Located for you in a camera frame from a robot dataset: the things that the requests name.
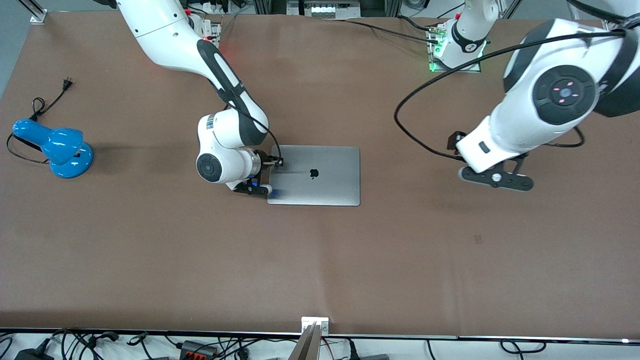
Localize silver table edge bracket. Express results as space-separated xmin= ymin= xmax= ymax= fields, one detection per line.
xmin=301 ymin=316 xmax=329 ymax=335

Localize tangled black floor cables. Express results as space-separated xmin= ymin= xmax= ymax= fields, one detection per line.
xmin=50 ymin=329 xmax=121 ymax=360

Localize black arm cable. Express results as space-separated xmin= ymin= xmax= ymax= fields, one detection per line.
xmin=393 ymin=29 xmax=627 ymax=162
xmin=222 ymin=100 xmax=282 ymax=161

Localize white power strip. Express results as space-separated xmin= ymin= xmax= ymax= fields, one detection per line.
xmin=197 ymin=0 xmax=232 ymax=15

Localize black orange connector box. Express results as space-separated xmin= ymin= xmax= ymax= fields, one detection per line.
xmin=180 ymin=340 xmax=218 ymax=360

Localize grey power strip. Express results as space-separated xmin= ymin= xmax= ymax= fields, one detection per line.
xmin=287 ymin=0 xmax=361 ymax=20

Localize aluminium corner profile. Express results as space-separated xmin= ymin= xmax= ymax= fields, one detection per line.
xmin=17 ymin=0 xmax=48 ymax=25

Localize black looped floor cable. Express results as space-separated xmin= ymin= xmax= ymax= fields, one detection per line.
xmin=500 ymin=339 xmax=546 ymax=355

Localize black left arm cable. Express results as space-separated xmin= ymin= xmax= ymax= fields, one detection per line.
xmin=393 ymin=29 xmax=627 ymax=162

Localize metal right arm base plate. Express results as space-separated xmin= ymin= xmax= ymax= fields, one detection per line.
xmin=189 ymin=14 xmax=222 ymax=48

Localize thick black table cable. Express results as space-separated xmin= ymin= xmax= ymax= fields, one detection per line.
xmin=320 ymin=15 xmax=442 ymax=44

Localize black power adapter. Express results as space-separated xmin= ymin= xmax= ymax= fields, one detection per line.
xmin=14 ymin=342 xmax=55 ymax=360

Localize grey open-lid laptop computer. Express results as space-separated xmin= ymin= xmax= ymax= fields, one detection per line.
xmin=267 ymin=145 xmax=361 ymax=207

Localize black lamp power cord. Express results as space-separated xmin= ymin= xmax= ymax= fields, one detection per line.
xmin=6 ymin=77 xmax=74 ymax=165

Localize grey camera mount pole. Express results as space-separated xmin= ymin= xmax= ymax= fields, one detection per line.
xmin=287 ymin=322 xmax=322 ymax=360

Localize black metal rack frame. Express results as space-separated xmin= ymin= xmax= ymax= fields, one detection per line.
xmin=252 ymin=0 xmax=401 ymax=19

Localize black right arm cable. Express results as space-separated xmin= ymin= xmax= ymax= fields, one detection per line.
xmin=222 ymin=100 xmax=282 ymax=161

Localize blue desk lamp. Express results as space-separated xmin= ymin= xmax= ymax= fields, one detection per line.
xmin=12 ymin=118 xmax=95 ymax=179

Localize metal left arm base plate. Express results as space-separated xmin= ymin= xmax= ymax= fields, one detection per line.
xmin=427 ymin=22 xmax=483 ymax=74

